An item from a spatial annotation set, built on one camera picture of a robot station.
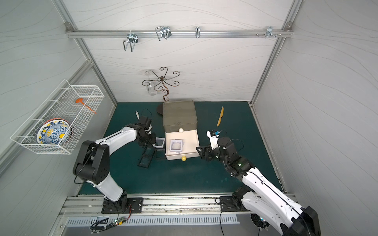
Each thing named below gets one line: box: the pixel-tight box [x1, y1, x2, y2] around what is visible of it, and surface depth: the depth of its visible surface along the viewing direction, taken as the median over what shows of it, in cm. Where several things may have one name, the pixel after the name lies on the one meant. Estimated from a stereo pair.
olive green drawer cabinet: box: [162, 99, 198, 133], surface depth 88 cm
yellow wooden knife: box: [216, 106, 224, 127], surface depth 113 cm
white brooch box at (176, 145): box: [168, 139, 185, 154], surface depth 86 cm
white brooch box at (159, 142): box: [152, 137, 166, 148], surface depth 97 cm
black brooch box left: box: [137, 146, 156, 169], surface depth 92 cm
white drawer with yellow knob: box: [164, 128, 201, 162], surface depth 88 cm
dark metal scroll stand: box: [141, 66, 181, 102], surface depth 95 cm
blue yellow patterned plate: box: [36, 118, 73, 145], surface depth 62 cm
